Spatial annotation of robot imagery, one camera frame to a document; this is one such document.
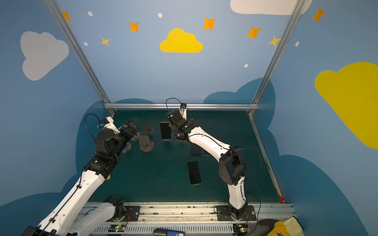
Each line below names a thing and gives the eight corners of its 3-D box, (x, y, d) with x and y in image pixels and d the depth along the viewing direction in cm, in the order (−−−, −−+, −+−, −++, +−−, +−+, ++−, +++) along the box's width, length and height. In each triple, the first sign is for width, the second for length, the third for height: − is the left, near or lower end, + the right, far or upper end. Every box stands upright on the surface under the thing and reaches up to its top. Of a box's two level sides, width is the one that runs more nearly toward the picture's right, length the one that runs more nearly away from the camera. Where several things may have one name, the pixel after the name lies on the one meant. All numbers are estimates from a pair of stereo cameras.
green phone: (190, 186, 86) (190, 184, 84) (186, 163, 95) (186, 161, 93) (202, 184, 87) (202, 182, 85) (198, 161, 96) (198, 160, 94)
